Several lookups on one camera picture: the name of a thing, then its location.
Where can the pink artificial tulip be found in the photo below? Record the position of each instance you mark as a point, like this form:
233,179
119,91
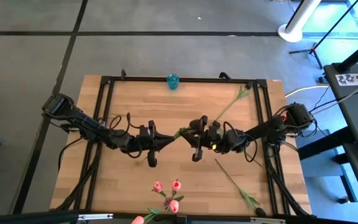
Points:
158,186
138,220
174,206
176,185

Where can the black tripod stand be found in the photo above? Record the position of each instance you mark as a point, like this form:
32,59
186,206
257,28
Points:
315,46

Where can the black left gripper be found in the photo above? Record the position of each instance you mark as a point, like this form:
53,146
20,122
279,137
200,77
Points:
145,140

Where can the white pole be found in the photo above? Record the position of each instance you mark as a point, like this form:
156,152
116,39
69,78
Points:
304,12

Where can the black clamp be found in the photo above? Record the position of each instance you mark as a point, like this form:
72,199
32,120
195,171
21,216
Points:
225,75
123,74

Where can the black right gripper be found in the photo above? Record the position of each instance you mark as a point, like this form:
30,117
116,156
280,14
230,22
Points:
211,137

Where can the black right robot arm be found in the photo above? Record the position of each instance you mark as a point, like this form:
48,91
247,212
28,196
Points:
259,130

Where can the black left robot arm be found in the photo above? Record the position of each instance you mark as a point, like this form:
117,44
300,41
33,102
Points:
82,123

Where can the green flower stem held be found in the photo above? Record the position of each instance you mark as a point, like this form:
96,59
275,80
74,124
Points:
242,92

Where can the silver bracket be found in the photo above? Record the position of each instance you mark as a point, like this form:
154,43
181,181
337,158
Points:
95,216
267,220

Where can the white round stand base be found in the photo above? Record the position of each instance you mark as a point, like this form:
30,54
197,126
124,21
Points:
291,32

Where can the white printed label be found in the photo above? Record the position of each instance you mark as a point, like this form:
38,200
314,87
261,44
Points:
351,79

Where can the black aluminium table frame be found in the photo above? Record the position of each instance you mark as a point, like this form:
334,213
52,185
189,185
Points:
197,80

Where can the teal glass vase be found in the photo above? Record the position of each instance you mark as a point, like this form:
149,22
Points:
172,81

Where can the black beam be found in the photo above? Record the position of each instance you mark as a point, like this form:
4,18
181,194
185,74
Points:
26,217

